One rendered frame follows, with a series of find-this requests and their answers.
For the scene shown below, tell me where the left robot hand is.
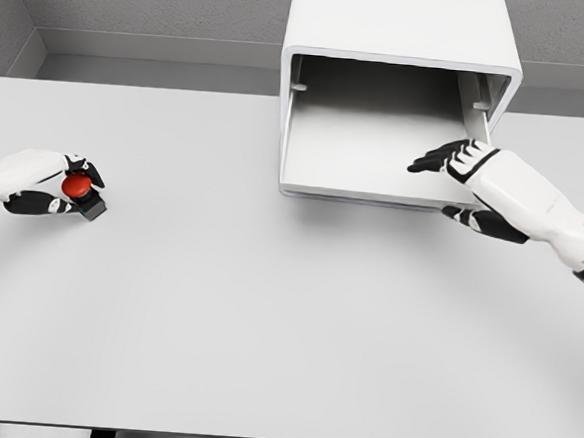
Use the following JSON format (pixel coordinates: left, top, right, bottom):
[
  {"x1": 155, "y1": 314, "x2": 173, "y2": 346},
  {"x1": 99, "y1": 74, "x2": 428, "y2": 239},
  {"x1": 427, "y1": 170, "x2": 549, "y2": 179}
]
[{"x1": 0, "y1": 145, "x2": 109, "y2": 223}]

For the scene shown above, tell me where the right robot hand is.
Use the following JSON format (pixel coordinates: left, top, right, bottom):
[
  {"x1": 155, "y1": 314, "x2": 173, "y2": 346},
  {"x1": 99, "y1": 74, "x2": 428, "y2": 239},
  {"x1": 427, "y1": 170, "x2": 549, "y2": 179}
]
[{"x1": 402, "y1": 133, "x2": 572, "y2": 249}]

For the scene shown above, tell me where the red button black load switch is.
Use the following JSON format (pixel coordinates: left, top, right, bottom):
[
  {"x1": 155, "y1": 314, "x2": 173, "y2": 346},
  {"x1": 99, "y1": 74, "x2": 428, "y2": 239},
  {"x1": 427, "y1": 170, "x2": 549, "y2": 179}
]
[{"x1": 58, "y1": 171, "x2": 112, "y2": 226}]

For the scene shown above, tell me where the white sliding cabinet drawer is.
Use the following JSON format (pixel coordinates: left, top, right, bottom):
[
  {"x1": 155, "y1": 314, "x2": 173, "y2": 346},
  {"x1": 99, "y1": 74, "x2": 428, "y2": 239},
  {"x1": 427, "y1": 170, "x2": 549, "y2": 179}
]
[{"x1": 276, "y1": 88, "x2": 498, "y2": 215}]

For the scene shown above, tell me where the white tabletop storage cabinet shell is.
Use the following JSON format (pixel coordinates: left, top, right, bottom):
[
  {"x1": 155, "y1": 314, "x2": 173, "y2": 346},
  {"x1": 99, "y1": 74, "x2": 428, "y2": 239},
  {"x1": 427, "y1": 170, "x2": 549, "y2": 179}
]
[{"x1": 272, "y1": 0, "x2": 530, "y2": 211}]

